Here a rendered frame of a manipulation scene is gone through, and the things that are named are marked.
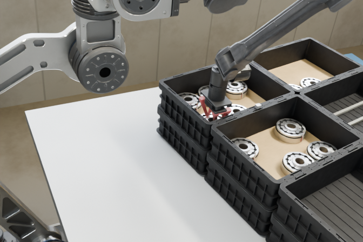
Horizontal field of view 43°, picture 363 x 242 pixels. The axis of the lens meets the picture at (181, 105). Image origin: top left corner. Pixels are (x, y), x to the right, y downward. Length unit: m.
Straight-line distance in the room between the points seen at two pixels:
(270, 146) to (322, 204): 0.28
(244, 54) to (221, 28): 2.08
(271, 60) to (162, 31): 1.37
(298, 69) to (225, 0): 1.06
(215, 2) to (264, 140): 0.69
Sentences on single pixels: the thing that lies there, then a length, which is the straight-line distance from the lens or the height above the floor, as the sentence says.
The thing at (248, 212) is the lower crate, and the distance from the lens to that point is 1.45.
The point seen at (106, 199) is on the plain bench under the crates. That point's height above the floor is 0.70.
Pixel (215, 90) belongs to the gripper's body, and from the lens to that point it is 1.48.
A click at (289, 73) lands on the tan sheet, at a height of 0.83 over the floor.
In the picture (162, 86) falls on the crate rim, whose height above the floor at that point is 0.93.
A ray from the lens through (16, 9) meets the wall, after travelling 2.88.
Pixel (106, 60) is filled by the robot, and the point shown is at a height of 1.17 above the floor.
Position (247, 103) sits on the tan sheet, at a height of 0.83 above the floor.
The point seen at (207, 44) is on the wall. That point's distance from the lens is 3.45.
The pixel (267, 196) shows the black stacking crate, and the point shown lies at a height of 0.85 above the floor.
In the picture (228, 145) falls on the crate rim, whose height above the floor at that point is 0.92.
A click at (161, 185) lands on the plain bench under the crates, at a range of 1.56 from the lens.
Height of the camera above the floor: 1.79
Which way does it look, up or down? 35 degrees down
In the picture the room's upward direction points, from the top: 6 degrees clockwise
